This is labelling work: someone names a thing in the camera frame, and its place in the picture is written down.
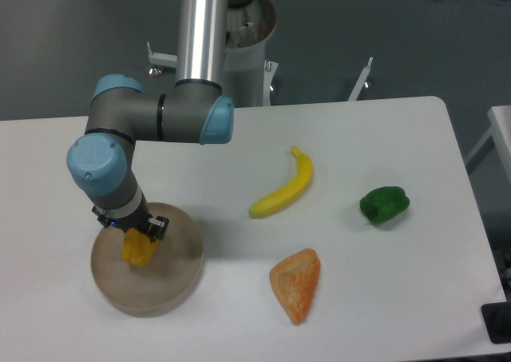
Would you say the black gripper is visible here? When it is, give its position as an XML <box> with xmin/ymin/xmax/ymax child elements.
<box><xmin>92</xmin><ymin>200</ymin><xmax>169</xmax><ymax>242</ymax></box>

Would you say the yellow bell pepper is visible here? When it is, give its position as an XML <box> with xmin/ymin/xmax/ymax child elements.
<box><xmin>121</xmin><ymin>229</ymin><xmax>158</xmax><ymax>267</ymax></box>

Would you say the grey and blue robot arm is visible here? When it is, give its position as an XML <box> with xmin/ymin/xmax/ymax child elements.
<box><xmin>66</xmin><ymin>0</ymin><xmax>253</xmax><ymax>241</ymax></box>

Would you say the beige round plate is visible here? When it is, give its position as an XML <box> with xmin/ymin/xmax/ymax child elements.
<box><xmin>90</xmin><ymin>202</ymin><xmax>204</xmax><ymax>317</ymax></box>

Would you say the green bell pepper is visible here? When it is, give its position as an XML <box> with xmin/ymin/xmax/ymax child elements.
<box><xmin>359</xmin><ymin>186</ymin><xmax>410</xmax><ymax>225</ymax></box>

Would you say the orange bread slice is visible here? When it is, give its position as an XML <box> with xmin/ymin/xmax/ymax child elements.
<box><xmin>269</xmin><ymin>249</ymin><xmax>321</xmax><ymax>325</ymax></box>

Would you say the yellow banana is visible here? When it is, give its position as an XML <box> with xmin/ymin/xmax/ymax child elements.
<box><xmin>248</xmin><ymin>146</ymin><xmax>314</xmax><ymax>218</ymax></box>

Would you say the black device at table edge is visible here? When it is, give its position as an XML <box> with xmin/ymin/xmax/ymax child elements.
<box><xmin>481</xmin><ymin>301</ymin><xmax>511</xmax><ymax>344</ymax></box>

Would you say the white side table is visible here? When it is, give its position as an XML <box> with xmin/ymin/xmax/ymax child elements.
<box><xmin>464</xmin><ymin>105</ymin><xmax>510</xmax><ymax>179</ymax></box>

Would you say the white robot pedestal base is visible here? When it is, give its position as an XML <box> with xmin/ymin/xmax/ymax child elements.
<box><xmin>144</xmin><ymin>0</ymin><xmax>374</xmax><ymax>109</ymax></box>

